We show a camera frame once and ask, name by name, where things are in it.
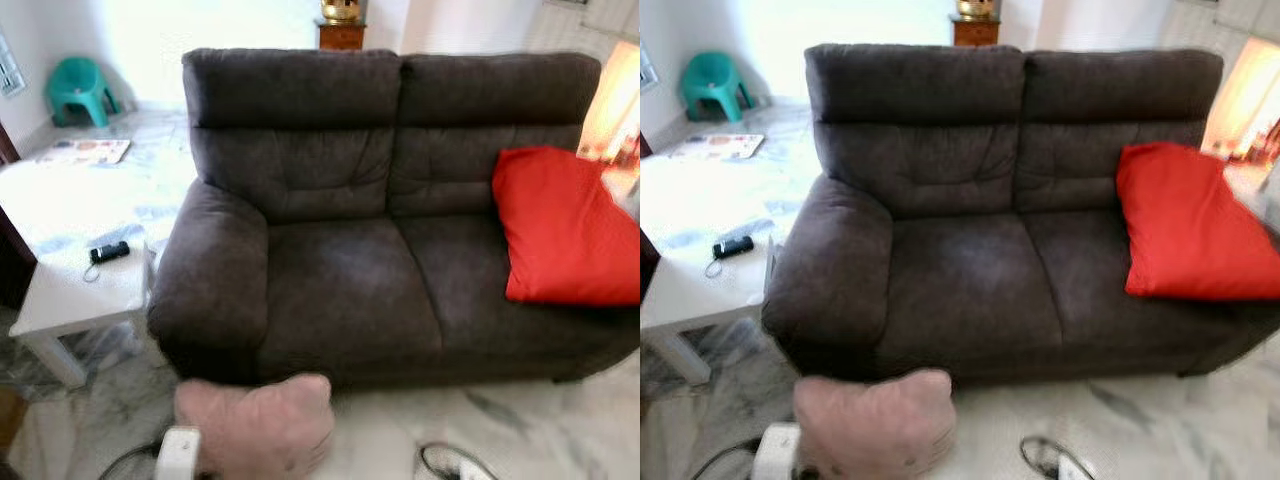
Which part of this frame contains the red pillow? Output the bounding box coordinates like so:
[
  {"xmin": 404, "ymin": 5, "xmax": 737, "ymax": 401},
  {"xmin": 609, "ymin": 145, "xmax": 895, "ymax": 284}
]
[
  {"xmin": 1116, "ymin": 141, "xmax": 1280, "ymax": 303},
  {"xmin": 492, "ymin": 146, "xmax": 641, "ymax": 307}
]

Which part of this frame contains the pink cat face pillow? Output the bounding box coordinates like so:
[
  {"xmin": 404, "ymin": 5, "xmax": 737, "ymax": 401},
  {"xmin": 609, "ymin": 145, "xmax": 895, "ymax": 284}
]
[
  {"xmin": 793, "ymin": 369, "xmax": 956, "ymax": 480},
  {"xmin": 174, "ymin": 373, "xmax": 336, "ymax": 480}
]

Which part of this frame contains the printed floor mat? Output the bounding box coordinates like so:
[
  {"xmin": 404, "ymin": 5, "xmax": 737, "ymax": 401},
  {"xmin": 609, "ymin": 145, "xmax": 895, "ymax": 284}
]
[
  {"xmin": 670, "ymin": 133, "xmax": 766, "ymax": 161},
  {"xmin": 35, "ymin": 138, "xmax": 131, "ymax": 166}
]

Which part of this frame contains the dark brown two-seat sofa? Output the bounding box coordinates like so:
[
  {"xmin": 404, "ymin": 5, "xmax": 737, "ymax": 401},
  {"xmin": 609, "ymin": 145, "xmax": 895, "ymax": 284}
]
[
  {"xmin": 148, "ymin": 47, "xmax": 641, "ymax": 391},
  {"xmin": 762, "ymin": 43, "xmax": 1280, "ymax": 386}
]

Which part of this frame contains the white low table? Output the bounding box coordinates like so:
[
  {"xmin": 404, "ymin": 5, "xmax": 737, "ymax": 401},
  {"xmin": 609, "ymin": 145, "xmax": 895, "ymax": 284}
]
[
  {"xmin": 640, "ymin": 235, "xmax": 781, "ymax": 386},
  {"xmin": 8, "ymin": 240, "xmax": 161, "ymax": 389}
]

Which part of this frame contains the wooden cabinet with lit niche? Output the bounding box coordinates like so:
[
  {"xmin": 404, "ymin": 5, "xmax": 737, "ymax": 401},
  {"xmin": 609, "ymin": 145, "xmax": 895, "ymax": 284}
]
[
  {"xmin": 1200, "ymin": 0, "xmax": 1280, "ymax": 166},
  {"xmin": 575, "ymin": 0, "xmax": 641, "ymax": 166}
]

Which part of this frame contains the teal plastic chair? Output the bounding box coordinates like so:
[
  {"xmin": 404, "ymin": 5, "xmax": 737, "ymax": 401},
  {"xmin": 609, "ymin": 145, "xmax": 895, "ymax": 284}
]
[
  {"xmin": 45, "ymin": 56, "xmax": 121, "ymax": 129},
  {"xmin": 682, "ymin": 51, "xmax": 756, "ymax": 123}
]

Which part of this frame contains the small brown wooden cabinet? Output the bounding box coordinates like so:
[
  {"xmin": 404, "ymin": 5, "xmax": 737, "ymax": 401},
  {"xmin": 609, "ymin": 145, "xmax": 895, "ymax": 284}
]
[
  {"xmin": 950, "ymin": 17, "xmax": 1001, "ymax": 47},
  {"xmin": 317, "ymin": 20, "xmax": 366, "ymax": 51}
]

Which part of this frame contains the window with grille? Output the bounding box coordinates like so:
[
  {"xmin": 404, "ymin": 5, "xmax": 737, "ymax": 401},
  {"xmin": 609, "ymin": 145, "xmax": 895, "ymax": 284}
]
[{"xmin": 0, "ymin": 35, "xmax": 26, "ymax": 98}]

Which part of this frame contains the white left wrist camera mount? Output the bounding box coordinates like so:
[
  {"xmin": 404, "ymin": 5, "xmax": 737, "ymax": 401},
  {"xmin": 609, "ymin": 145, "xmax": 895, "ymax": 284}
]
[
  {"xmin": 155, "ymin": 425, "xmax": 204, "ymax": 480},
  {"xmin": 752, "ymin": 422, "xmax": 802, "ymax": 480}
]

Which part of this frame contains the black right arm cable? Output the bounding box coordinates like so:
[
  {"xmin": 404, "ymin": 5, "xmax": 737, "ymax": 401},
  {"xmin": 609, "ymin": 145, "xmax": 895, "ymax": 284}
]
[
  {"xmin": 1019, "ymin": 435, "xmax": 1096, "ymax": 480},
  {"xmin": 417, "ymin": 441, "xmax": 498, "ymax": 480}
]

